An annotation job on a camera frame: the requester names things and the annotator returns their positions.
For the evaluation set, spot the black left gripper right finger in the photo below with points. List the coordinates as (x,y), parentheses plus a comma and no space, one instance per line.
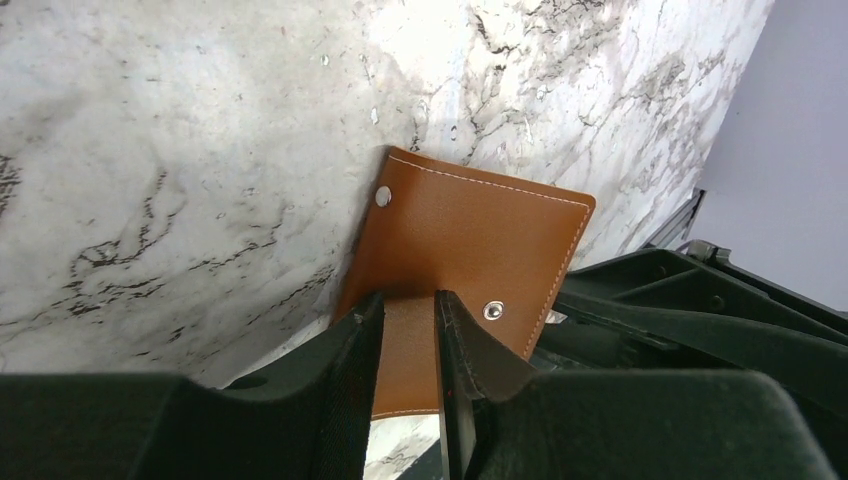
(503,419)

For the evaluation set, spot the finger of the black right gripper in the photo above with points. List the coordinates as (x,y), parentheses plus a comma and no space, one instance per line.
(663,309)

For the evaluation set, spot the brown leather card holder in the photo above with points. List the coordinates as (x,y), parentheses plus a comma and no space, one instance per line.
(501,243)

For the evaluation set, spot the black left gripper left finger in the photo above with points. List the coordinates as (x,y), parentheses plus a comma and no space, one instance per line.
(304,416)

